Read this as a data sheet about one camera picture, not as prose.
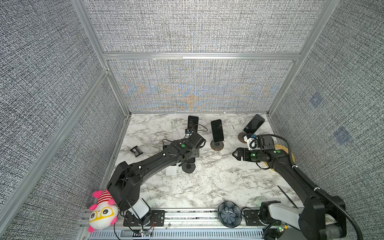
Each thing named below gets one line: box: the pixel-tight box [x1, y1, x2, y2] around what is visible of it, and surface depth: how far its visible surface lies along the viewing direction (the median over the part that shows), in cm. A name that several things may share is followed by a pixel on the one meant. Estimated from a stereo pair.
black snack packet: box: [130, 145, 144, 158], surface depth 98 cm
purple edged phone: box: [187, 115, 199, 133], surface depth 99 cm
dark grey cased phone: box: [210, 119, 224, 143], surface depth 94 cm
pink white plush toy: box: [88, 189, 119, 233], surface depth 69 cm
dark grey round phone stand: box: [181, 162, 196, 174], surface depth 92 cm
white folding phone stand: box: [166, 165, 177, 176], surface depth 90 cm
